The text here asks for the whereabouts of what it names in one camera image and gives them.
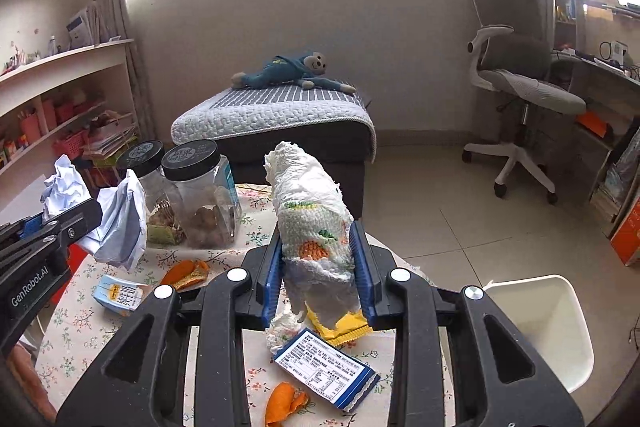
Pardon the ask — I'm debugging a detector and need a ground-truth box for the pink basket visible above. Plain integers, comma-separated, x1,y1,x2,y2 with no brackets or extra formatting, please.
52,129,86,160

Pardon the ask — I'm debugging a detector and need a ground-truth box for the silver foil bag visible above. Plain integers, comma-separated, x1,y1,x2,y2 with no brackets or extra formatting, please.
602,127,640,212

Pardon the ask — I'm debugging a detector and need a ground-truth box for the grey office chair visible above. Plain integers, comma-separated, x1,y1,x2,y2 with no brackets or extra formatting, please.
462,0,587,205

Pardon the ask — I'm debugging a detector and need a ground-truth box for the white and blue booklet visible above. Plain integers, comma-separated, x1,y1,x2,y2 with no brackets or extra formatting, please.
66,4,103,50

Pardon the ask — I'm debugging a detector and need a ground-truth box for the wooden desk with shelves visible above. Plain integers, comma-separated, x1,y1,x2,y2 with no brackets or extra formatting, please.
552,0,640,238

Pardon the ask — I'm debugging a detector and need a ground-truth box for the striped quilted mat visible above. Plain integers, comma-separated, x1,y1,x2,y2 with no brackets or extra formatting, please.
171,82,377,162

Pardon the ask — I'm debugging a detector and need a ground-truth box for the dark grey ottoman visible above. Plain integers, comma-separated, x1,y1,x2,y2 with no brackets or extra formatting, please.
171,82,378,220

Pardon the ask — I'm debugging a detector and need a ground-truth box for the orange paper bag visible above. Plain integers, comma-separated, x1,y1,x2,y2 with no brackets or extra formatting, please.
610,197,640,267

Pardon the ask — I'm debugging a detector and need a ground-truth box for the yellow snack packet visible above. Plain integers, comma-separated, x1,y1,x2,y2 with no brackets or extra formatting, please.
305,304,375,348

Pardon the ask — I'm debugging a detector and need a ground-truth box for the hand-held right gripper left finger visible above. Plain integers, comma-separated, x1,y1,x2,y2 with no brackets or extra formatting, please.
55,224,285,427

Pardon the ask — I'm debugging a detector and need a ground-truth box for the printed white paper towel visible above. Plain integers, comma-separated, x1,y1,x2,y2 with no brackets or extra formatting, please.
263,141,361,355

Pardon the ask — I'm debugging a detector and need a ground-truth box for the orange box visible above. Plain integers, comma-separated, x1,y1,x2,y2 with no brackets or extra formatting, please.
575,111,612,138

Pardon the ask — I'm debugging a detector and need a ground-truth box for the floral tablecloth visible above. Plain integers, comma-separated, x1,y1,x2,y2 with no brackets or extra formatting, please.
35,184,456,427

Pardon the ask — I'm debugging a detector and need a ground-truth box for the stack of papers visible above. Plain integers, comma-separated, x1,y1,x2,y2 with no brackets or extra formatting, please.
82,114,138,160

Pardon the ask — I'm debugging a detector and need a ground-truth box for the blue and white snack packet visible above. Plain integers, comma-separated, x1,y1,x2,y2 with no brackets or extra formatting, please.
272,328,379,412

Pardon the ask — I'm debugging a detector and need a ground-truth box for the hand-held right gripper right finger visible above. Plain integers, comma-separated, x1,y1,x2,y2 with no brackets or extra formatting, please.
350,221,586,427

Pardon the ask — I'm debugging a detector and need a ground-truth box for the person's left forearm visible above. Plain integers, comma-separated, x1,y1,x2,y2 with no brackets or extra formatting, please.
7,342,58,423

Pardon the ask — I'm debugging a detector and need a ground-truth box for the red plastic item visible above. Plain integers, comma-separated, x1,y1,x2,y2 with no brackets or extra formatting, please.
52,244,88,303

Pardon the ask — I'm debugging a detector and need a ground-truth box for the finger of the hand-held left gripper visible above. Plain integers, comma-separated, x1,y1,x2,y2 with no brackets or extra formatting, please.
0,213,45,248
0,198,103,283

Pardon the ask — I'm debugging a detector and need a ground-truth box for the clear jar with black lid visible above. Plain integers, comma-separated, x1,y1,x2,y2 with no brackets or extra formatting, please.
161,139,243,250
116,140,186,248

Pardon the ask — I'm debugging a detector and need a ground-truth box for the orange peel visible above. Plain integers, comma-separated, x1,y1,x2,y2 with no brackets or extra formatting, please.
159,259,211,292
264,382,311,425

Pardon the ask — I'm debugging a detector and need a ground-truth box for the blue monkey plush toy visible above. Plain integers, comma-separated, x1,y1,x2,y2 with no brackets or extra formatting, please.
231,52,357,95

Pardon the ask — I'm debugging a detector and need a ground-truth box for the white trash bin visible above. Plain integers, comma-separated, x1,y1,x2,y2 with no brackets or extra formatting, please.
480,274,596,397

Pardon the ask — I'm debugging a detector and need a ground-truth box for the white paper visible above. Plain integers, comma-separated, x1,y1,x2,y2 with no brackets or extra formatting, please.
40,154,148,272

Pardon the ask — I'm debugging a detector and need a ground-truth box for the blue and white milk carton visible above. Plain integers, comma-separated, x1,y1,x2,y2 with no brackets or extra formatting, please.
91,274,153,319

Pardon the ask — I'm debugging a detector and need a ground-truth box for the white low shelf unit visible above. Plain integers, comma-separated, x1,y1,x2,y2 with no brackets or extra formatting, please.
0,39,146,228

